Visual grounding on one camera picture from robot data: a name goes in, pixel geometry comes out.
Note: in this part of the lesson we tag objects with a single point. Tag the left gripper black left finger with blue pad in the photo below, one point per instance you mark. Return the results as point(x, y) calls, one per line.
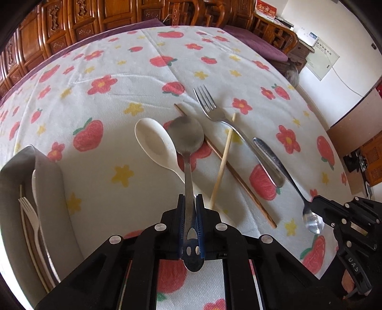
point(121, 273)

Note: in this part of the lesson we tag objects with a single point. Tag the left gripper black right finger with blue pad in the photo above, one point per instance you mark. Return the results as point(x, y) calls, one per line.
point(258, 273)

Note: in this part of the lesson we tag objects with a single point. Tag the cream plastic fork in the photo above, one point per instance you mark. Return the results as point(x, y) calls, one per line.
point(34, 221)

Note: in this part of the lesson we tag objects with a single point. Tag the large steel spoon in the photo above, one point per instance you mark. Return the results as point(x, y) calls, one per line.
point(187, 135)

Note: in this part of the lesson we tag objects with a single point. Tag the person right hand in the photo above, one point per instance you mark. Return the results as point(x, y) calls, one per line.
point(347, 282)

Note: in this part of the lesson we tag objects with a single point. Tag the small steel spoon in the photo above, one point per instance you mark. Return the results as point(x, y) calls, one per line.
point(313, 222)

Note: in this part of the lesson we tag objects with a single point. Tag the grey metal utensil tray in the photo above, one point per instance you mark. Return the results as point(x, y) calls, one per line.
point(26, 190)

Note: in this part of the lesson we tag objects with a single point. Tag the dark wooden chopstick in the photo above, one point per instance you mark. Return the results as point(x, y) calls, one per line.
point(204, 151)

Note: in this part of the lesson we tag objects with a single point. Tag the light bamboo chopstick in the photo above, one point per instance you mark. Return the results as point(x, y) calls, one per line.
point(221, 169)

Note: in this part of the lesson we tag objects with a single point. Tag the cream plastic spoon in tray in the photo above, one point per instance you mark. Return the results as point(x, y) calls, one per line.
point(34, 187)

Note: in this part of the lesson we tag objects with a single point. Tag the cream plastic spoon on table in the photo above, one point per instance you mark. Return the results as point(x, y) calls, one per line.
point(157, 144)

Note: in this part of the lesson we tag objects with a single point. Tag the grey furry pet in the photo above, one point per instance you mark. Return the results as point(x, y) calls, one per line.
point(292, 75)

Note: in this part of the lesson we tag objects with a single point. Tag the wooden side table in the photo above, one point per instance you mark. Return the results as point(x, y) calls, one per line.
point(298, 55)

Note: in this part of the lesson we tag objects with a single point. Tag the steel fork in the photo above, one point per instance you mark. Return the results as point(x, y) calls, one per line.
point(216, 114)

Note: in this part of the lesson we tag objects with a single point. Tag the purple armchair cushion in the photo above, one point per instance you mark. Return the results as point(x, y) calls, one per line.
point(260, 46)

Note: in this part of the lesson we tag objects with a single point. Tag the white device on table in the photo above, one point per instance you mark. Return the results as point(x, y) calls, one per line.
point(307, 37)

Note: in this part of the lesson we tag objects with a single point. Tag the red card on table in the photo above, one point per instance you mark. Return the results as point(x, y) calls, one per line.
point(266, 10)

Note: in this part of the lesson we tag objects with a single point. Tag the carved wooden armchair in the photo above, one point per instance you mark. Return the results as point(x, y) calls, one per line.
point(244, 15)

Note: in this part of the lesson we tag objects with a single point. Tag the carved wooden sofa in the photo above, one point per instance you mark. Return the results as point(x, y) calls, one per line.
point(53, 26)

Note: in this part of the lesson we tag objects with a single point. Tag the white wall panel board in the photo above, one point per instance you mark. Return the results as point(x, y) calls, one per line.
point(321, 60)

